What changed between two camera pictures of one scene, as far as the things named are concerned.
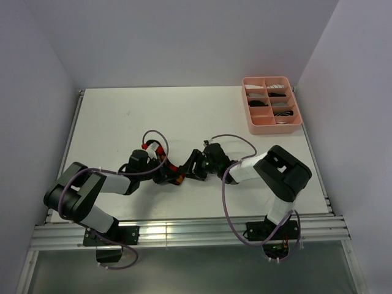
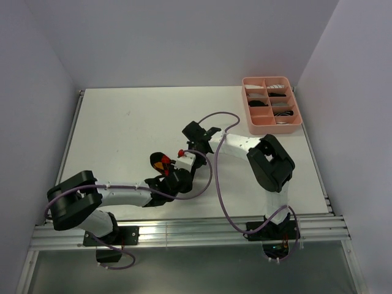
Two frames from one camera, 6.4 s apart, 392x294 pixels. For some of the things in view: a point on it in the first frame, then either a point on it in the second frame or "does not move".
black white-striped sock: x=284 y=113 does not move
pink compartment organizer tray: x=271 y=105 does not move
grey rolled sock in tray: x=278 y=104 does not move
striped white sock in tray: x=275 y=86 does not move
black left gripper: x=160 y=178 -> x=187 y=187
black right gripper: x=196 y=155 -> x=192 y=144
